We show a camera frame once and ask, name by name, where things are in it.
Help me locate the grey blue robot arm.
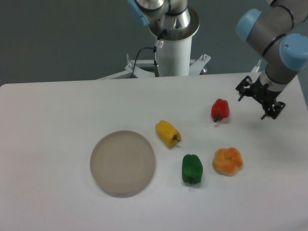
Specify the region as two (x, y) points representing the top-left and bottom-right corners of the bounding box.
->
(128, 0), (308, 119)

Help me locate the white metal base frame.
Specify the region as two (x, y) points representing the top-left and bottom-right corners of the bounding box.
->
(100, 54), (265, 80)

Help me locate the red bell pepper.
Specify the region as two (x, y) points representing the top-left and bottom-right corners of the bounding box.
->
(211, 99), (230, 122)

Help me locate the orange knotted bread roll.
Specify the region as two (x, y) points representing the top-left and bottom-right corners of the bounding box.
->
(212, 147), (244, 176)

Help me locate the black cable with connector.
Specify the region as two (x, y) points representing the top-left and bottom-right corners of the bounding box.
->
(130, 28), (167, 79)

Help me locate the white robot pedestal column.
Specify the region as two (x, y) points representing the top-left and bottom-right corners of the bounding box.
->
(149, 7), (200, 77)

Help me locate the beige round plate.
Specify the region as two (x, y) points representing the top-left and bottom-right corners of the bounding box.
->
(90, 130), (155, 196)

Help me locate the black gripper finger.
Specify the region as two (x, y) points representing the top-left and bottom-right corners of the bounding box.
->
(261, 101), (286, 120)
(235, 76), (253, 101)

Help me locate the green bell pepper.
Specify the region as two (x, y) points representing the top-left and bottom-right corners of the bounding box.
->
(181, 154), (203, 184)

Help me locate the yellow bell pepper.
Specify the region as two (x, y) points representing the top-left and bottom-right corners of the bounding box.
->
(155, 120), (181, 148)

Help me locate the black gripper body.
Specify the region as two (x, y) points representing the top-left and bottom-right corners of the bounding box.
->
(250, 80), (277, 110)

